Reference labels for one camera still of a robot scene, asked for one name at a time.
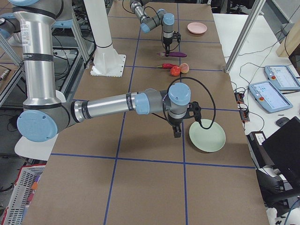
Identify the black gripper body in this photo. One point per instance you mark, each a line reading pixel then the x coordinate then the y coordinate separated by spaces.
pixel 175 123
pixel 167 42

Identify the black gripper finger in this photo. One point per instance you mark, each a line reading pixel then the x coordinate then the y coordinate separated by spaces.
pixel 175 132
pixel 178 131
pixel 166 50

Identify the purple eggplant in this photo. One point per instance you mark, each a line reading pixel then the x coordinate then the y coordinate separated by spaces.
pixel 172 54

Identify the red chili pepper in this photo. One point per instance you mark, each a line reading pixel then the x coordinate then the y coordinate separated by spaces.
pixel 166 66

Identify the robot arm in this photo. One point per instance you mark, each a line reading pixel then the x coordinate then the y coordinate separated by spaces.
pixel 36 19
pixel 161 18

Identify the pink yellow peach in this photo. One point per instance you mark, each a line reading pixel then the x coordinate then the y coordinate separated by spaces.
pixel 184 68

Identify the pink plate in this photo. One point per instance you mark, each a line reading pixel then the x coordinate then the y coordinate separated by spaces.
pixel 197 28

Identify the green plate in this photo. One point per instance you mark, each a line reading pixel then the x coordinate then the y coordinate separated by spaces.
pixel 208 140

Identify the near blue teach pendant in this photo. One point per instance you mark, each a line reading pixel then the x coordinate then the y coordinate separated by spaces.
pixel 269 97

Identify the blue teach pendant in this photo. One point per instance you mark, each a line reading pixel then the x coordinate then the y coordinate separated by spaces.
pixel 269 97
pixel 282 77

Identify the black computer mouse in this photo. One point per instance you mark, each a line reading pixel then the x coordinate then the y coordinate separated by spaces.
pixel 282 121

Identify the far blue teach pendant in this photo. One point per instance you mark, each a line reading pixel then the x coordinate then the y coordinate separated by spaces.
pixel 282 77

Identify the black laptop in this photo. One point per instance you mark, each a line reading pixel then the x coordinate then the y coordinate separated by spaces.
pixel 283 147

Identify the white chair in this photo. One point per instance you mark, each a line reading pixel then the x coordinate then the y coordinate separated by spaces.
pixel 39 130

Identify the white plastic basket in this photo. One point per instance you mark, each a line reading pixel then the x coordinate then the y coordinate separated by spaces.
pixel 22 194

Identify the aluminium frame post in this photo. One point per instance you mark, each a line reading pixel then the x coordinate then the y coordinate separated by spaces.
pixel 256 9

